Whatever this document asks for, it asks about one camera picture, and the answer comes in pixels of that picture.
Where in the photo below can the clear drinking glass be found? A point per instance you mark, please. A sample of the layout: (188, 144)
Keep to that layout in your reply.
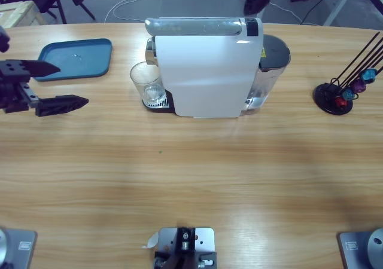
(146, 77)

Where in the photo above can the yellow warning sticker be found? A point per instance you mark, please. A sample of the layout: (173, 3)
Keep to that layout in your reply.
(263, 53)

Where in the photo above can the white metal post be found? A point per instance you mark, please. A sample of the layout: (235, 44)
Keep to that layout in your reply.
(341, 3)
(261, 13)

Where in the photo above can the purple coffee capsule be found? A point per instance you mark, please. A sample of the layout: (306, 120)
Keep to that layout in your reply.
(358, 85)

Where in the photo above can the clear water tank black lid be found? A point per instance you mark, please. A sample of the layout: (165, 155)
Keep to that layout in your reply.
(273, 53)

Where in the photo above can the teal coffee capsule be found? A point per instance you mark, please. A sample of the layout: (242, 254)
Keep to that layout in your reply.
(347, 94)
(368, 75)

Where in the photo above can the blue rectangular plastic tray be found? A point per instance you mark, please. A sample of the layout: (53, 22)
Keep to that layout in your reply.
(80, 59)

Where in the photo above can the white capsule coffee machine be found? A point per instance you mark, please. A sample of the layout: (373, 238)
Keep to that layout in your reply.
(206, 71)

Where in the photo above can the black capsule holder with rods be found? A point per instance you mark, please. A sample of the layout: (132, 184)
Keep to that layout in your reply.
(324, 101)

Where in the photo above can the black drip tray silver grille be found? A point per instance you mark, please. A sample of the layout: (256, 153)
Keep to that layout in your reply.
(161, 106)

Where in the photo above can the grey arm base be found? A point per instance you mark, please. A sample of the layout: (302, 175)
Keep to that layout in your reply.
(362, 248)
(15, 248)

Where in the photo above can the red coffee capsule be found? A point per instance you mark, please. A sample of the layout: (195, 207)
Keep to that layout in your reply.
(340, 102)

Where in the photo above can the white paper tag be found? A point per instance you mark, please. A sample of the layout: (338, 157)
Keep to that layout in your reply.
(152, 240)

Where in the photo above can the light wooden crate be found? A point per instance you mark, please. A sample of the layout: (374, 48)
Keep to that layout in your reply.
(18, 13)

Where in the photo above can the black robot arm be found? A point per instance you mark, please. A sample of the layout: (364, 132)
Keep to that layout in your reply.
(3, 39)

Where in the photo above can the silver mount plate dark post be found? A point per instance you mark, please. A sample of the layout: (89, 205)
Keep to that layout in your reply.
(187, 245)

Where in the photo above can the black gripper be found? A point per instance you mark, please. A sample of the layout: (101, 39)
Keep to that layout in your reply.
(13, 86)

